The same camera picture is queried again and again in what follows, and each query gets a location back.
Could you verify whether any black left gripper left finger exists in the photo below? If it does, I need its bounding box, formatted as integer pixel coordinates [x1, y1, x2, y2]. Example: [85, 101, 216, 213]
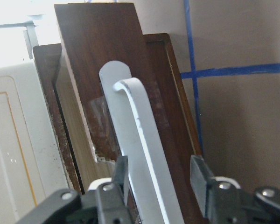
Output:
[96, 156, 131, 224]

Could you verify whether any dark wooden drawer front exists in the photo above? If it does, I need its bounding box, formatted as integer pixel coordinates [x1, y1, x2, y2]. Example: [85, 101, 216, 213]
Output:
[55, 3, 204, 224]

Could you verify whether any white drawer handle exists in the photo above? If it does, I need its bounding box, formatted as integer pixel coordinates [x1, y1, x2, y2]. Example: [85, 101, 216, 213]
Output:
[99, 61, 184, 224]

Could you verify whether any white drawer cabinet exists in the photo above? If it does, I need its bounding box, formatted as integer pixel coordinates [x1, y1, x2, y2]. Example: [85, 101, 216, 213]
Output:
[0, 61, 69, 224]

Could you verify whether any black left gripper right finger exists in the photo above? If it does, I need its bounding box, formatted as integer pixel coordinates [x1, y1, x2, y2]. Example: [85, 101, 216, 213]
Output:
[190, 155, 224, 224]

